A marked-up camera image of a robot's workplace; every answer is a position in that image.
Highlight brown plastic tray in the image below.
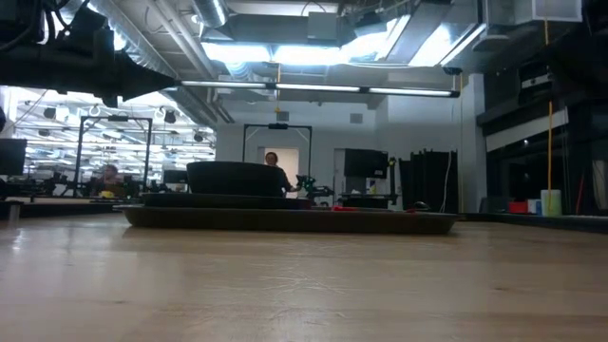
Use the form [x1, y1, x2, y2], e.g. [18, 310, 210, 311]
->
[116, 204, 458, 236]

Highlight small black monitor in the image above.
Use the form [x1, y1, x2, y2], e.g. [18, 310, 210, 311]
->
[162, 169, 189, 186]

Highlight silver ceiling duct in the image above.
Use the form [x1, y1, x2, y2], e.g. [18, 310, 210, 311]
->
[192, 0, 229, 29]

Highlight grey ceiling box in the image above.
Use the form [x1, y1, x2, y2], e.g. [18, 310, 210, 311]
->
[307, 11, 339, 42]

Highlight dark background table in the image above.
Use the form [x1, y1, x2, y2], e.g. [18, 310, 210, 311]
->
[339, 192, 401, 209]

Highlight black gantry frame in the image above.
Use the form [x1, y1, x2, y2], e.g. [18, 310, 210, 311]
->
[75, 116, 153, 196]
[241, 123, 314, 194]

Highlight black bowl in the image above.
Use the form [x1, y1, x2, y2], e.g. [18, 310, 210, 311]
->
[185, 161, 287, 198]

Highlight black curtain panels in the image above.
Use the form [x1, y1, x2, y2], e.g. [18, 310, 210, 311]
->
[398, 149, 460, 214]

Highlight thin yellow cord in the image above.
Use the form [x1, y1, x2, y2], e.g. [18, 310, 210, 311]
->
[544, 18, 555, 215]

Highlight black computer monitor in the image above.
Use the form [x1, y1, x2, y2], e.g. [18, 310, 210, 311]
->
[0, 138, 29, 177]

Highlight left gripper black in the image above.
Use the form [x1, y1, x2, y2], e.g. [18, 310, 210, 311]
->
[61, 47, 178, 109]

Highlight large black wall screen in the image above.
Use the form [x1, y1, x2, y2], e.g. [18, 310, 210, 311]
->
[344, 148, 390, 180]

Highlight long ceiling light bar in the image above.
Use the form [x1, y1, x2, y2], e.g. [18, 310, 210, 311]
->
[180, 79, 461, 99]

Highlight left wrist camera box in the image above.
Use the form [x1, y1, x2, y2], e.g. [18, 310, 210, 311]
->
[61, 7, 116, 51]

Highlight black metal table frame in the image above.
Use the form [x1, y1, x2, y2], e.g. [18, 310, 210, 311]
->
[0, 197, 608, 235]

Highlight pale green cup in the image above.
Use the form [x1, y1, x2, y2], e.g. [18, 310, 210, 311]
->
[540, 189, 562, 218]

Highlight person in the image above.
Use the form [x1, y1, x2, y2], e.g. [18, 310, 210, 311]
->
[263, 151, 295, 194]
[97, 163, 125, 187]

